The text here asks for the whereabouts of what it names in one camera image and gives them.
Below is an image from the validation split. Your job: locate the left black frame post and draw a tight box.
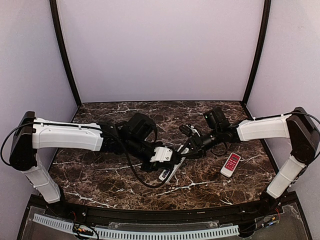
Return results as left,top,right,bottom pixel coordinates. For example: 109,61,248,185
49,0,82,108

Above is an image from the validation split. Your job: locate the red white remote control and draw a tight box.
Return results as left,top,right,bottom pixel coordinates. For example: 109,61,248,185
220,152,241,178

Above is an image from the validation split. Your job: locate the black frame post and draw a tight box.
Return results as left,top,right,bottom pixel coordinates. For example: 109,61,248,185
242,0,272,106
49,0,82,108

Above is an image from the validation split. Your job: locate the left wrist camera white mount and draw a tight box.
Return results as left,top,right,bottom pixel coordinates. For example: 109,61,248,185
150,146,173,163

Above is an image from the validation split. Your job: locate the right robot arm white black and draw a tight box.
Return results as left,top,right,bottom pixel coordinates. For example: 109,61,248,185
178,107,320,215

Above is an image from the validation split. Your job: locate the black front rail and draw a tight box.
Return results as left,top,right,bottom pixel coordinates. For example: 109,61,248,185
67,203,261,225

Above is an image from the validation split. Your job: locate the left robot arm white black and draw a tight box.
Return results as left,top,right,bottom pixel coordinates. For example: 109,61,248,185
6,111,182,204

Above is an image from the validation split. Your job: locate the white slotted cable duct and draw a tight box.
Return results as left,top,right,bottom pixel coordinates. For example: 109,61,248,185
32,213,240,240

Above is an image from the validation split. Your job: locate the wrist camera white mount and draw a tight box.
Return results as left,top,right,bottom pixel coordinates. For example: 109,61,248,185
179,124,201,138
150,146,173,163

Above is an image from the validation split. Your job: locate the right black frame post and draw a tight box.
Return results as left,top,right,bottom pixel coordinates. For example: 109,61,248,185
242,0,272,106

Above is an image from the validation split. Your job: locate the white air conditioner remote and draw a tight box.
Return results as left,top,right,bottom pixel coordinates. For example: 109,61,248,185
158,157,186,184

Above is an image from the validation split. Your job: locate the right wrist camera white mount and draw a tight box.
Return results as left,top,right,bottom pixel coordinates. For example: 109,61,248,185
179,124,201,138

